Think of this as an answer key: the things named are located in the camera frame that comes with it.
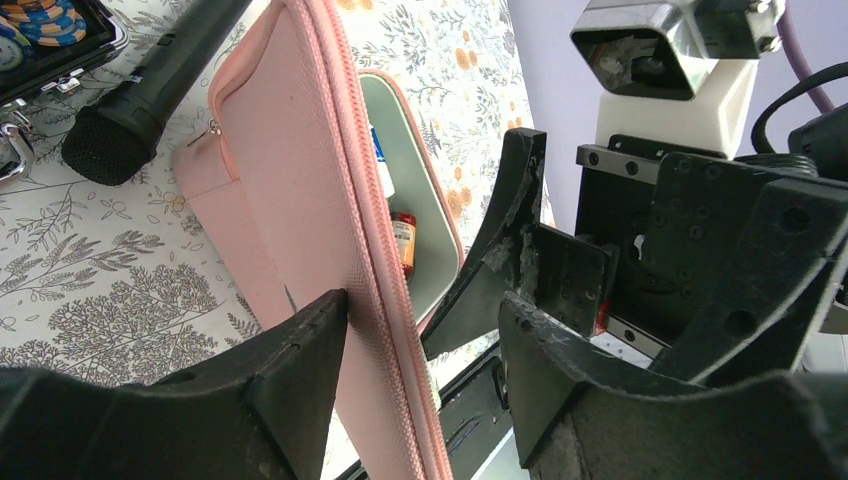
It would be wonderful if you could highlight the black orange-tipped thermometer pen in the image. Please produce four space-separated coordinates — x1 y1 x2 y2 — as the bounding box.
61 0 250 186

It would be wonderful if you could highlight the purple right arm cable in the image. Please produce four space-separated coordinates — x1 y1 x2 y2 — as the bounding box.
775 0 836 115

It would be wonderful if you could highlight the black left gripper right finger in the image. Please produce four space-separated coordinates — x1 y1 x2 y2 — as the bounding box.
498 292 847 479

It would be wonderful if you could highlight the blue white elastic bandage roll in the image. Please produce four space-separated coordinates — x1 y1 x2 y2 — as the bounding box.
369 125 396 202

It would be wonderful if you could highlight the pink medicine kit bag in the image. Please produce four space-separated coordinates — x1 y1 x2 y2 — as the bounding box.
173 1 462 479

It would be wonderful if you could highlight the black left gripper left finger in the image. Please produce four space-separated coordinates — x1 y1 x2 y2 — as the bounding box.
1 290 348 479

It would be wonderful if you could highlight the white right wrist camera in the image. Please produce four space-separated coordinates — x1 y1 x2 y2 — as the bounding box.
571 0 787 157

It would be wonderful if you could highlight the black poker chip case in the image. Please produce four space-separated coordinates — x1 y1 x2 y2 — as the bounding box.
1 1 129 187

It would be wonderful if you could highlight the brown bottle orange cap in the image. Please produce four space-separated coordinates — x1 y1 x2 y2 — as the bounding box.
391 212 417 281

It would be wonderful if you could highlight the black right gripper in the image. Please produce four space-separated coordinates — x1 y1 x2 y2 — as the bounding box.
421 128 847 383

